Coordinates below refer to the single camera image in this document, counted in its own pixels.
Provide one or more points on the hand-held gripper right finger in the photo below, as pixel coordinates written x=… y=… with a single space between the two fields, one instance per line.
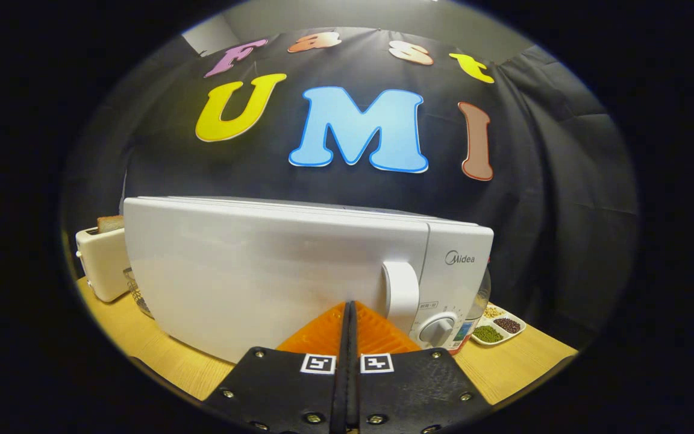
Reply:
x=419 y=392

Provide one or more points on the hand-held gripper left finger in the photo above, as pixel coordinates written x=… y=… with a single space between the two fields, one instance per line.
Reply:
x=281 y=392

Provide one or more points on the white microwave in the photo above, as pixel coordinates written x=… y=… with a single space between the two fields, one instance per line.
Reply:
x=250 y=277

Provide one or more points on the green beans pile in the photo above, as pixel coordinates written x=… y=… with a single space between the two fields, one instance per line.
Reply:
x=487 y=334

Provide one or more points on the yellow beans pile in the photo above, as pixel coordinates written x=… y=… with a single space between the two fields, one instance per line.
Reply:
x=492 y=312

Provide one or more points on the clear plastic water bottle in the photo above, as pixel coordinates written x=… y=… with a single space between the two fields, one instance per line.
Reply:
x=481 y=301

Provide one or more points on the dark red beans pile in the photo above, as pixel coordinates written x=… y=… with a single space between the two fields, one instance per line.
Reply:
x=508 y=325

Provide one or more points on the white divided dish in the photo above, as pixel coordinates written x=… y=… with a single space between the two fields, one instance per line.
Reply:
x=518 y=325

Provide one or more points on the cream toaster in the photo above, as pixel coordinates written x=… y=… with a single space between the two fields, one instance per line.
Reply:
x=103 y=265

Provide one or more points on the bread slice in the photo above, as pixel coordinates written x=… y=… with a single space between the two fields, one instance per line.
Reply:
x=110 y=224

